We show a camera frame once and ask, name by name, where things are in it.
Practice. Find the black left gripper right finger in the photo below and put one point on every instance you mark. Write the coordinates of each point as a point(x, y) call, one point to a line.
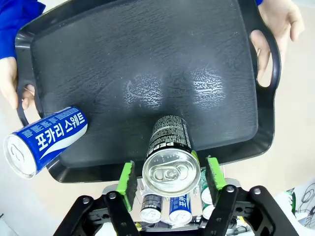
point(216, 177)

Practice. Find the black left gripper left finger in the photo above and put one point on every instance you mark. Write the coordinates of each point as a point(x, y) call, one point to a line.
point(126, 182)

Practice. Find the black Pepsi can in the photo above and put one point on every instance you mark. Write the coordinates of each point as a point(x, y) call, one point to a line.
point(169, 147)

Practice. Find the blue Pocari Sweat can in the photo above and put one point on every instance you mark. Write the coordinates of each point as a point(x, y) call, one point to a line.
point(180, 209)
point(49, 137)

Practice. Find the black serving tray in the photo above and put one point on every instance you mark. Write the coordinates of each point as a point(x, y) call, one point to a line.
point(147, 61)

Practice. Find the blue sleeved left forearm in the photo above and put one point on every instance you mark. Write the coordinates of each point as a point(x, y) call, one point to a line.
point(259, 2)

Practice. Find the blue sleeved right forearm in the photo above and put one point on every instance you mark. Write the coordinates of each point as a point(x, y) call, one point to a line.
point(14, 24)

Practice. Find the person's right hand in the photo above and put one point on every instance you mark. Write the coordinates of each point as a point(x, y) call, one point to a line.
point(8, 78)

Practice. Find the green Chilsung cider can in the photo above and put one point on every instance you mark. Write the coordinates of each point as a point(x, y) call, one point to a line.
point(203, 180)
point(208, 209)

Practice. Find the clear can dispenser rack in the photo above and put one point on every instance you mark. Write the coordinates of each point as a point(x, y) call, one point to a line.
point(232, 183)

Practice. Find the green can second row left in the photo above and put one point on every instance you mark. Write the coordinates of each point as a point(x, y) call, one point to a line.
point(150, 209)

